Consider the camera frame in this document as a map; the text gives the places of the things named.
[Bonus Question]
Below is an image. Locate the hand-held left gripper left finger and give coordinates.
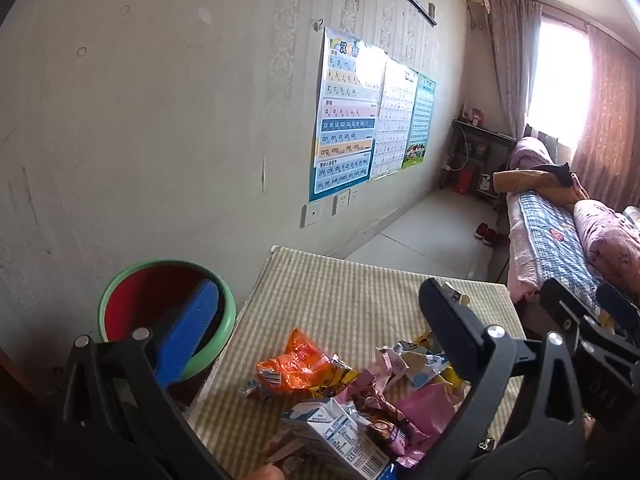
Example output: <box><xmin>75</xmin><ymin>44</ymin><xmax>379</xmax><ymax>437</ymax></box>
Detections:
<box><xmin>50</xmin><ymin>279</ymin><xmax>236</xmax><ymax>480</ymax></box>

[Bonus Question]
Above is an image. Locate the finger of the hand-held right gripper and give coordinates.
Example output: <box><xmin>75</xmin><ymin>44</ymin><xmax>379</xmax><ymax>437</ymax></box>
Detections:
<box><xmin>539</xmin><ymin>277</ymin><xmax>601</xmax><ymax>342</ymax></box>
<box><xmin>595</xmin><ymin>282</ymin><xmax>640</xmax><ymax>333</ymax></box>

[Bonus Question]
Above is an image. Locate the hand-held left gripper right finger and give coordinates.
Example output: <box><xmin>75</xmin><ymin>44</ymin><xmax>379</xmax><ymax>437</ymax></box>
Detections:
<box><xmin>419</xmin><ymin>276</ymin><xmax>588</xmax><ymax>480</ymax></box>

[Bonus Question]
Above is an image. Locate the white blue wrapper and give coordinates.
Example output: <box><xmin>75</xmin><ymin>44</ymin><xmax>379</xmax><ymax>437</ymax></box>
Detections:
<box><xmin>392</xmin><ymin>340</ymin><xmax>451</xmax><ymax>391</ymax></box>

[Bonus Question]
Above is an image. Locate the small yellow wrapper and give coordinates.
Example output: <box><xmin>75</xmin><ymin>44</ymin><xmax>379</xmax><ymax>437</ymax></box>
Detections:
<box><xmin>439</xmin><ymin>366</ymin><xmax>472</xmax><ymax>395</ymax></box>

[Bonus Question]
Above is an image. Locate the red bin with green rim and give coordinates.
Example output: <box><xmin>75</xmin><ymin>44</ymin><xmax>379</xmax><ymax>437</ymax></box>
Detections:
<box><xmin>97</xmin><ymin>259</ymin><xmax>237</xmax><ymax>401</ymax></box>

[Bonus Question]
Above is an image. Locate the light pink wrapper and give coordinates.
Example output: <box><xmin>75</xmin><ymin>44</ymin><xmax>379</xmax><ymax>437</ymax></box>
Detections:
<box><xmin>375</xmin><ymin>345</ymin><xmax>407</xmax><ymax>392</ymax></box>

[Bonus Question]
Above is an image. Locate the orange snack wrapper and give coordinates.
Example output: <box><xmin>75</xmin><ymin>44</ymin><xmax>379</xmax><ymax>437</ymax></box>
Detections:
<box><xmin>242</xmin><ymin>328</ymin><xmax>346</xmax><ymax>401</ymax></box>

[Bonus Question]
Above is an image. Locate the yellow snack wrapper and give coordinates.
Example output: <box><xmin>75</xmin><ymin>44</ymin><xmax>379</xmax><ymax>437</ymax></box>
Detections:
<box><xmin>325</xmin><ymin>355</ymin><xmax>362</xmax><ymax>391</ymax></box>

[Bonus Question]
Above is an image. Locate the brown pink snack wrapper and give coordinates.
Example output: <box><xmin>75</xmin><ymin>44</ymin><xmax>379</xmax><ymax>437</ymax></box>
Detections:
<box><xmin>350</xmin><ymin>385</ymin><xmax>417</xmax><ymax>461</ymax></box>

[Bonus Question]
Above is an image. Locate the pale pink foil wrapper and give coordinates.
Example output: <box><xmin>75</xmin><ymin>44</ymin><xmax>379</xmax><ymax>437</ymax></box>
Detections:
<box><xmin>260</xmin><ymin>439</ymin><xmax>312</xmax><ymax>476</ymax></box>

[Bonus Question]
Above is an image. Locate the white blue milk carton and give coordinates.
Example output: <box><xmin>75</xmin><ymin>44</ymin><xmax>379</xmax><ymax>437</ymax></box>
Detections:
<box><xmin>280</xmin><ymin>399</ymin><xmax>398</xmax><ymax>480</ymax></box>

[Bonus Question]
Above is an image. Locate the pink floral quilt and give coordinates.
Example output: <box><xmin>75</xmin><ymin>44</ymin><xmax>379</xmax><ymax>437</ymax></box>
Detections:
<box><xmin>572</xmin><ymin>200</ymin><xmax>640</xmax><ymax>301</ymax></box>

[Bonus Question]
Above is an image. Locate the bed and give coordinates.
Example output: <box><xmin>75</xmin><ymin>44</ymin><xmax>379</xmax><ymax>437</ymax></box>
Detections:
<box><xmin>492</xmin><ymin>135</ymin><xmax>640</xmax><ymax>311</ymax></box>

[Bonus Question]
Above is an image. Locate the blue plaid quilt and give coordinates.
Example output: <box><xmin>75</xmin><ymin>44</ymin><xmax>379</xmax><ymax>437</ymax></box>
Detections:
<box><xmin>517</xmin><ymin>192</ymin><xmax>601</xmax><ymax>301</ymax></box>

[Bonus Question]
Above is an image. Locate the checkered tablecloth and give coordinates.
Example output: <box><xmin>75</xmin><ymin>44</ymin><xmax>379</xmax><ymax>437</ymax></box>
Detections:
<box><xmin>187</xmin><ymin>246</ymin><xmax>526</xmax><ymax>480</ymax></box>

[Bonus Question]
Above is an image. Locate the orange cloth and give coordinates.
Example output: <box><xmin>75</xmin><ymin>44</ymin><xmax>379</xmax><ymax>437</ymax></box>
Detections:
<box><xmin>492</xmin><ymin>167</ymin><xmax>588</xmax><ymax>206</ymax></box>

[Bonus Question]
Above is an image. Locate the black cloth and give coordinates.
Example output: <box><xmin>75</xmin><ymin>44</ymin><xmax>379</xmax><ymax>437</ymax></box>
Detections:
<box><xmin>530</xmin><ymin>161</ymin><xmax>576</xmax><ymax>188</ymax></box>

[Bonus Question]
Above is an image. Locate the pink pillow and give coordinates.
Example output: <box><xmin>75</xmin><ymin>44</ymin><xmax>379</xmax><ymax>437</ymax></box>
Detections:
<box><xmin>510</xmin><ymin>136</ymin><xmax>556</xmax><ymax>171</ymax></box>

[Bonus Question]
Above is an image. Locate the pink patterned curtain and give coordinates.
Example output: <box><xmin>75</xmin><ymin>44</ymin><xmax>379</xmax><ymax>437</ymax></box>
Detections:
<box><xmin>570</xmin><ymin>25</ymin><xmax>640</xmax><ymax>211</ymax></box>

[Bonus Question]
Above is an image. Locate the dark metal shelf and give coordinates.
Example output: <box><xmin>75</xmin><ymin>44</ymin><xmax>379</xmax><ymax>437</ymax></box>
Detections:
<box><xmin>440</xmin><ymin>119</ymin><xmax>516</xmax><ymax>211</ymax></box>

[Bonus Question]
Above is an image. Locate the window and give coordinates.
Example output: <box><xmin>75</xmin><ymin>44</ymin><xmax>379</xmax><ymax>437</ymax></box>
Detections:
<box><xmin>527</xmin><ymin>17</ymin><xmax>588</xmax><ymax>148</ymax></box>

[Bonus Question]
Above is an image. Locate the sheer patterned curtain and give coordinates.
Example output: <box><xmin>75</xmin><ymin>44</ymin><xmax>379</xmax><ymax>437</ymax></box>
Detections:
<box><xmin>480</xmin><ymin>0</ymin><xmax>543</xmax><ymax>141</ymax></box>

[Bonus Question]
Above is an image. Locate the green wall poster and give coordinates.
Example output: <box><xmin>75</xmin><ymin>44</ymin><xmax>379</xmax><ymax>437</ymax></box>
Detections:
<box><xmin>402</xmin><ymin>74</ymin><xmax>437</xmax><ymax>167</ymax></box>

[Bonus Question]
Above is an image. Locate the white wall poster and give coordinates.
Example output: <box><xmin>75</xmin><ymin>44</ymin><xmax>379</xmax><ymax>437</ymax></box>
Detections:
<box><xmin>369</xmin><ymin>57</ymin><xmax>418</xmax><ymax>182</ymax></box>

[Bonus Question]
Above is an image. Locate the blue wall poster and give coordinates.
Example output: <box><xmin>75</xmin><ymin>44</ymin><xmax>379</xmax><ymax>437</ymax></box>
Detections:
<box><xmin>308</xmin><ymin>26</ymin><xmax>388</xmax><ymax>203</ymax></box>

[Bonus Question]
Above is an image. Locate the black wall rail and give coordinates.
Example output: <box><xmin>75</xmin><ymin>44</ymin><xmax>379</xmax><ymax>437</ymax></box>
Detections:
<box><xmin>396</xmin><ymin>0</ymin><xmax>437</xmax><ymax>27</ymax></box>

